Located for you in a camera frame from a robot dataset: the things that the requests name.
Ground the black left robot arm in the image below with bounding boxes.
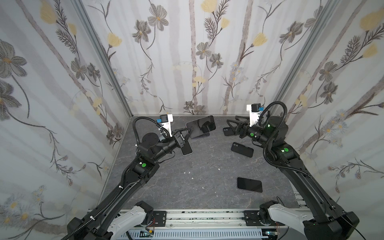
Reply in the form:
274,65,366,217
63,117,194,240

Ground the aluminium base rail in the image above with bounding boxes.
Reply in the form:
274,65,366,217
113,188,316,240

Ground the black phone case far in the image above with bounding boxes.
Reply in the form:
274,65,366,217
223,127,235,136

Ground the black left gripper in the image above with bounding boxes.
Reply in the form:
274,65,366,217
149,126,192,163

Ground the purple cased phone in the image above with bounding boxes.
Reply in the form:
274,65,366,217
186,116,216,139
237,177,263,193

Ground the light blue phone case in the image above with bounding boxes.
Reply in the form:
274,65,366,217
180,140,194,156

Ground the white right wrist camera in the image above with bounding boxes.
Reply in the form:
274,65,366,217
247,103,264,127

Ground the black phone case near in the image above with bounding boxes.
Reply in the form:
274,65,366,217
231,143,254,158

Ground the black phone case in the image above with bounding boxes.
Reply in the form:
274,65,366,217
231,143,254,158
223,127,235,136

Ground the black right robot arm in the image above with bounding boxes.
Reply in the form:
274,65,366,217
227,101,360,240

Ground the purple cased phone right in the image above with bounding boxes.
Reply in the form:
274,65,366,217
237,177,263,193

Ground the purple cased phone left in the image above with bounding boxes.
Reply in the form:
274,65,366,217
186,116,216,139

